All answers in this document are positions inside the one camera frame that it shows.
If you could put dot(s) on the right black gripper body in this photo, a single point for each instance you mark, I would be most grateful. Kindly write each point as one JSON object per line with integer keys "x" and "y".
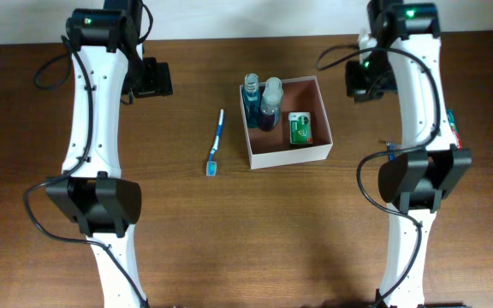
{"x": 374, "y": 76}

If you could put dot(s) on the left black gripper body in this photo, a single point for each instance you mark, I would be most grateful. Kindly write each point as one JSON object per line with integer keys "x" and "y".
{"x": 145, "y": 79}

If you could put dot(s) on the green soap box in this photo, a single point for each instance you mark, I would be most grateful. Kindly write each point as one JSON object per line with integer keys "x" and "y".
{"x": 300, "y": 128}

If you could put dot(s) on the white cardboard box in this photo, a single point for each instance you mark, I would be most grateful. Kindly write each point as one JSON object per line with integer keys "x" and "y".
{"x": 273, "y": 148}

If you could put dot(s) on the clear purple liquid bottle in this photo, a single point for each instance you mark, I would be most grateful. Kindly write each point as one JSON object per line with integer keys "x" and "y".
{"x": 270, "y": 107}

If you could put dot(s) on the teal mouthwash bottle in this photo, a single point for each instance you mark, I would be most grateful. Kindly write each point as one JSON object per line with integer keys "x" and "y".
{"x": 251, "y": 100}

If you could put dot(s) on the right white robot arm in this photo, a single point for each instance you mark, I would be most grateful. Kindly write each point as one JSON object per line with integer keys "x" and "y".
{"x": 401, "y": 53}

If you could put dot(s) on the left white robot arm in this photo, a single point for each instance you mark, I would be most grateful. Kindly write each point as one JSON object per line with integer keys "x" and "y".
{"x": 104, "y": 48}

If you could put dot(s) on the blue disposable razor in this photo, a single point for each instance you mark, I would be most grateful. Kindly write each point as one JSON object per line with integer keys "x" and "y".
{"x": 390, "y": 147}

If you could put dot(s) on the red green toothpaste tube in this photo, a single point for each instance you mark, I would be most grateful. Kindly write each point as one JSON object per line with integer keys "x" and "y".
{"x": 454, "y": 129}

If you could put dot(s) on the blue white toothbrush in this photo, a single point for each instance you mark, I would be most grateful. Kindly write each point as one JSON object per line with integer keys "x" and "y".
{"x": 211, "y": 166}

